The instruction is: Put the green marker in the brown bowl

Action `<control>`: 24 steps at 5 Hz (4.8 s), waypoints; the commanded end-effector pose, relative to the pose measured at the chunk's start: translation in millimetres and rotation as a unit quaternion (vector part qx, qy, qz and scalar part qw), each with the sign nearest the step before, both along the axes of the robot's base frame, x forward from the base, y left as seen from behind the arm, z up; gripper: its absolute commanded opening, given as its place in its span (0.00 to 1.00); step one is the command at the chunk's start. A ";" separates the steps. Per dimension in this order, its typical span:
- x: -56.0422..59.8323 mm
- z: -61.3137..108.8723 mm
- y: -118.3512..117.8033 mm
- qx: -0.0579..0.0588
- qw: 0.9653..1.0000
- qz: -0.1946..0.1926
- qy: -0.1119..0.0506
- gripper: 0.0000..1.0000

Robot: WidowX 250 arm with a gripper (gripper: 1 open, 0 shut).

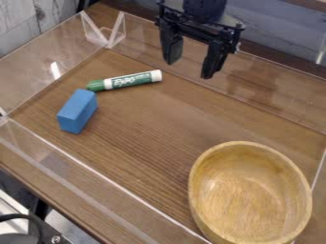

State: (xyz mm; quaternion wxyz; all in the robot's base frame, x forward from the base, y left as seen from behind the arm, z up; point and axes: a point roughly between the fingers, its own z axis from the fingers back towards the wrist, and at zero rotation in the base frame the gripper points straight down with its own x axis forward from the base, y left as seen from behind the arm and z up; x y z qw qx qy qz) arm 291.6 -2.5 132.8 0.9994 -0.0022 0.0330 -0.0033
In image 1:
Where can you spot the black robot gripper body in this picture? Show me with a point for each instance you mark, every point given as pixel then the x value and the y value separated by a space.
pixel 199 19

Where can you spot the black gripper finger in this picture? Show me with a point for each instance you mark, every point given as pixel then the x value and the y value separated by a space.
pixel 171 41
pixel 214 59

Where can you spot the green Expo marker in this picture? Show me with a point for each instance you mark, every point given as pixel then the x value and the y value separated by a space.
pixel 124 81

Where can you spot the brown wooden bowl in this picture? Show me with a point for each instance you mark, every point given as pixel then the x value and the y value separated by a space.
pixel 248 195

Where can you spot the blue foam block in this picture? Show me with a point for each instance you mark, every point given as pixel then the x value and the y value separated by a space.
pixel 77 110

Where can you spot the black metal table bracket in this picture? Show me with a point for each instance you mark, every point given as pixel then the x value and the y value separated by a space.
pixel 51 235

